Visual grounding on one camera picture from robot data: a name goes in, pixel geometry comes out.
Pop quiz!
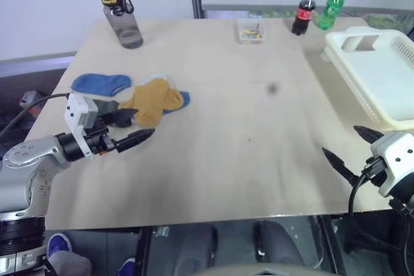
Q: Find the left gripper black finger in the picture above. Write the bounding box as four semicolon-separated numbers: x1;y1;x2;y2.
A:
114;128;157;154
104;109;140;129

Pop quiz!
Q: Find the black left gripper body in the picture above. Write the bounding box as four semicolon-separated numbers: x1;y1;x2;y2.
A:
84;115;118;158

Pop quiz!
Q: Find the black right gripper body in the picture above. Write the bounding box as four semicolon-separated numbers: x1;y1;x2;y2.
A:
361;155;389;189

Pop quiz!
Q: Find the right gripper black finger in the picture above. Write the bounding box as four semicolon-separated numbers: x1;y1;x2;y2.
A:
321;147;361;188
353;125;385;144

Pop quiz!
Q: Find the mustard yellow sock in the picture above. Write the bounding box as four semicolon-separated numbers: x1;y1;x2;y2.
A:
117;79;185;128

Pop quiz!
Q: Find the white plastic basket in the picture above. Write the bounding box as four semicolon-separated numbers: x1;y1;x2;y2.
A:
321;27;414;130

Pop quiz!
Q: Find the small clear plastic container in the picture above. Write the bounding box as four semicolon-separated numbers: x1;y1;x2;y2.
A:
234;19;269;45

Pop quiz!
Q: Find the dark green sock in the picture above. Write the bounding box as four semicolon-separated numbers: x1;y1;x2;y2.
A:
95;100;121;117

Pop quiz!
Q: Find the plain blue sock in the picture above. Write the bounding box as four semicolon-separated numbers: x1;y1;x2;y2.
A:
71;73;133;97

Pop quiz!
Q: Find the blue and white sock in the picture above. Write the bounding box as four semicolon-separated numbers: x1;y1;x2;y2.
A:
142;74;191;116

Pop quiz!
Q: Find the beige table cover sheet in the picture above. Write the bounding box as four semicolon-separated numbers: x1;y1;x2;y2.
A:
25;19;337;230

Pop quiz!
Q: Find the red and grey device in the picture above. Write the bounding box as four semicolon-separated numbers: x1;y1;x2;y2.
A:
19;90;46;109

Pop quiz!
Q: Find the grey sports water bottle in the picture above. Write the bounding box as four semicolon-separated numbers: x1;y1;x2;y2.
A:
94;0;144;50

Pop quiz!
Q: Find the blue shoe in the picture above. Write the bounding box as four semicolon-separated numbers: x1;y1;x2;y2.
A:
118;257;137;276
47;233;73;259

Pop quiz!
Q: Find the green soda bottle yellow cap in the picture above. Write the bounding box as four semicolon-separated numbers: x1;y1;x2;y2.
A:
317;0;349;31

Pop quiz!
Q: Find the cola bottle red cap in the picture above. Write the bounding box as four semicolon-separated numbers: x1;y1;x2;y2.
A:
291;0;318;36

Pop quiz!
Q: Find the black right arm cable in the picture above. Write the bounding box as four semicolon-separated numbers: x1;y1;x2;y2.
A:
347;172;371;215

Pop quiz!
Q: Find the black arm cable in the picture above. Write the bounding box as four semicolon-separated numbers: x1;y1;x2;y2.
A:
0;92;71;138
347;172;371;215

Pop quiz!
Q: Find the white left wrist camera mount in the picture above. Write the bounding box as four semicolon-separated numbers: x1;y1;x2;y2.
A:
63;92;100;158

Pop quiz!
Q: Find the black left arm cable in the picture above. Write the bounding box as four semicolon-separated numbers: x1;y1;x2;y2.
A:
0;92;71;138

